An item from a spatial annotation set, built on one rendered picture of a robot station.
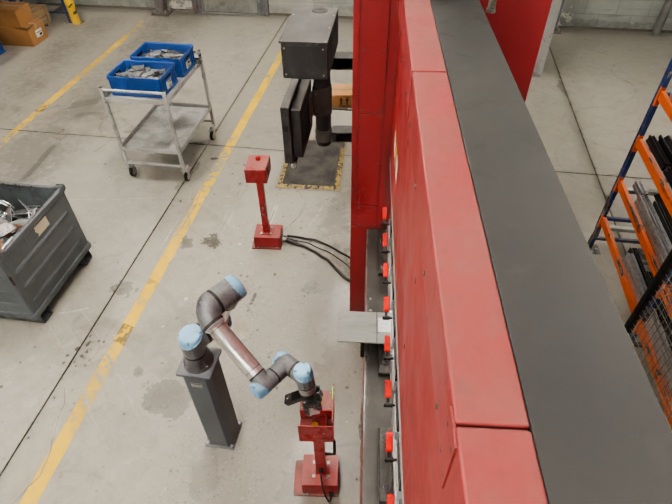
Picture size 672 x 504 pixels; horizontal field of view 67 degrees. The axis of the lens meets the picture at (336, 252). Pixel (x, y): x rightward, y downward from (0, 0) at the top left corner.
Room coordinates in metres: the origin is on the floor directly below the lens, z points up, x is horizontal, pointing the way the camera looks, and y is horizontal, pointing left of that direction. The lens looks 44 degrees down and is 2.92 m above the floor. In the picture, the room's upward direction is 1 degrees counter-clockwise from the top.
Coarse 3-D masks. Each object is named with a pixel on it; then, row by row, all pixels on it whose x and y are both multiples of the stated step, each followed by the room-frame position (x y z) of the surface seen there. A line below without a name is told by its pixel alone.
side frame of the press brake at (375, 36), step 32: (384, 0) 2.33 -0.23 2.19; (480, 0) 2.30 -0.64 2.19; (512, 0) 2.29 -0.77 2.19; (544, 0) 2.28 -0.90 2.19; (384, 32) 2.33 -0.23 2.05; (512, 32) 2.29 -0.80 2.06; (384, 64) 2.33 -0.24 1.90; (512, 64) 2.29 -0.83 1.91; (352, 96) 2.34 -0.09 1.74; (384, 96) 2.33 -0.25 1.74; (352, 128) 2.34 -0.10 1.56; (384, 128) 2.33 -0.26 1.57; (352, 160) 2.34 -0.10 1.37; (384, 160) 2.33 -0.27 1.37; (352, 192) 2.34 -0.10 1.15; (384, 192) 2.33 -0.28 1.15; (352, 224) 2.34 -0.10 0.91; (352, 256) 2.34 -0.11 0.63; (352, 288) 2.34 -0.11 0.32
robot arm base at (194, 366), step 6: (204, 354) 1.43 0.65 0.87; (210, 354) 1.46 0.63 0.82; (186, 360) 1.41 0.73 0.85; (192, 360) 1.40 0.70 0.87; (198, 360) 1.40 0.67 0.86; (204, 360) 1.42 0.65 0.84; (210, 360) 1.44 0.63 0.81; (186, 366) 1.40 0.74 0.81; (192, 366) 1.39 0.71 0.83; (198, 366) 1.39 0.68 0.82; (204, 366) 1.41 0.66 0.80; (210, 366) 1.42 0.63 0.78; (192, 372) 1.38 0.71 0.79; (198, 372) 1.38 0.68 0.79
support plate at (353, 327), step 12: (348, 312) 1.57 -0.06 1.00; (360, 312) 1.57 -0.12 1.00; (372, 312) 1.57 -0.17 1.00; (348, 324) 1.50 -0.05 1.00; (360, 324) 1.50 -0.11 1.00; (372, 324) 1.50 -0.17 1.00; (348, 336) 1.43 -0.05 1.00; (360, 336) 1.43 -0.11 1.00; (372, 336) 1.43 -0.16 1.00; (384, 336) 1.42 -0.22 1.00
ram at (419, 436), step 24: (408, 144) 1.43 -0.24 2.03; (408, 168) 1.35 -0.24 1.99; (408, 192) 1.28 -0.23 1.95; (408, 216) 1.21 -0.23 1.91; (408, 240) 1.14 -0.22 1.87; (408, 264) 1.07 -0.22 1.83; (408, 288) 1.01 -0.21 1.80; (408, 312) 0.94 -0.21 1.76; (408, 336) 0.88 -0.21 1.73; (408, 360) 0.82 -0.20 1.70; (408, 384) 0.76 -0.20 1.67; (432, 384) 0.52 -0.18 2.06; (408, 408) 0.71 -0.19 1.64; (432, 408) 0.49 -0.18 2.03; (408, 432) 0.65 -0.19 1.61; (432, 432) 0.45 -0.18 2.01; (408, 456) 0.60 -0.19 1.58; (432, 456) 0.42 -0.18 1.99; (408, 480) 0.55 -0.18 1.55; (432, 480) 0.38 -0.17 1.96
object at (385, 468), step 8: (384, 432) 1.00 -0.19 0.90; (384, 448) 0.93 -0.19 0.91; (384, 456) 0.90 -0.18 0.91; (384, 464) 0.87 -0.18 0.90; (392, 464) 0.87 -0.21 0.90; (384, 472) 0.83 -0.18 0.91; (392, 472) 0.83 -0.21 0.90; (384, 480) 0.80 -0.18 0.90; (392, 480) 0.80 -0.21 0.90; (392, 488) 0.77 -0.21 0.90; (384, 496) 0.74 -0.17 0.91
